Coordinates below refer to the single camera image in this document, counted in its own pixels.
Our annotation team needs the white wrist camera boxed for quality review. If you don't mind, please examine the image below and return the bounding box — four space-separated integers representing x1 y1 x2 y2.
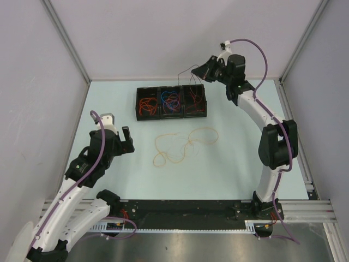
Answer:
91 113 118 137
217 40 232 64

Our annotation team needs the aluminium frame rail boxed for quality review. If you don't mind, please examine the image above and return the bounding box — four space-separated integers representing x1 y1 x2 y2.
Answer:
39 199 337 223

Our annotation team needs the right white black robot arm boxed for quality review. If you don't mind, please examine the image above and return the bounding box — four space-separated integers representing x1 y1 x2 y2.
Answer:
191 54 298 219

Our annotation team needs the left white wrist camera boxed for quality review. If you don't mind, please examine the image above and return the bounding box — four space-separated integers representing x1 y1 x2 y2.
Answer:
91 113 118 137

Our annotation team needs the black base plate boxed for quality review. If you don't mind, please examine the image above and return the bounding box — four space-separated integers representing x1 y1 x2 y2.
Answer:
107 200 284 230

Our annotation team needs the red wire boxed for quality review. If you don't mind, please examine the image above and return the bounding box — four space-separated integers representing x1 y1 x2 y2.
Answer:
185 87 207 114

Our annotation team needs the grey slotted cable duct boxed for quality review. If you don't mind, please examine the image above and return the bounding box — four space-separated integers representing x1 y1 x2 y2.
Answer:
89 219 276 235

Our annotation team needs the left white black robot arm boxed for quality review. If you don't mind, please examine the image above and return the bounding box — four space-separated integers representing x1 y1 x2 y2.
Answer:
26 124 135 261

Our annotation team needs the dark orange wire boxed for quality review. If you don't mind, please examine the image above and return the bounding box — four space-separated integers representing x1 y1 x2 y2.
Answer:
139 97 159 115

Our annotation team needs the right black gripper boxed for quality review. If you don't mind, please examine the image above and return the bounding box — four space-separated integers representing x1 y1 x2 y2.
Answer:
191 55 232 86

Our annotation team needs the black middle storage bin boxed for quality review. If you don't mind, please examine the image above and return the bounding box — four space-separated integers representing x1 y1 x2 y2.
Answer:
159 86 183 120

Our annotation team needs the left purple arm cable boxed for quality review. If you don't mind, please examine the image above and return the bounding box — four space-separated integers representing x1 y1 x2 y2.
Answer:
28 110 106 248

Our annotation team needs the pink maroon wire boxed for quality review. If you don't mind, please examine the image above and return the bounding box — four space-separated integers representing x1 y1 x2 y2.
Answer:
163 94 180 113

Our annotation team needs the black right storage bin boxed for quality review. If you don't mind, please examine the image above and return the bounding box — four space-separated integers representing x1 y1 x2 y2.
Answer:
182 84 207 118

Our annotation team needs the black left storage bin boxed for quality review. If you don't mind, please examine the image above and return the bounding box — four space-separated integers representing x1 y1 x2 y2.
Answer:
135 87 160 121

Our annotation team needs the blue wire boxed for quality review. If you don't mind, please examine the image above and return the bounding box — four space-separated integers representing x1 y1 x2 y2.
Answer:
160 91 180 112

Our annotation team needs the black storage bin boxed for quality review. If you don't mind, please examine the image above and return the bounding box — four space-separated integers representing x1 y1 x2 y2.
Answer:
135 87 160 121
159 86 183 120
182 84 207 118

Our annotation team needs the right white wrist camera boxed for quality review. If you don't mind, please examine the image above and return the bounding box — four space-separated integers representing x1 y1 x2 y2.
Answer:
217 40 232 64

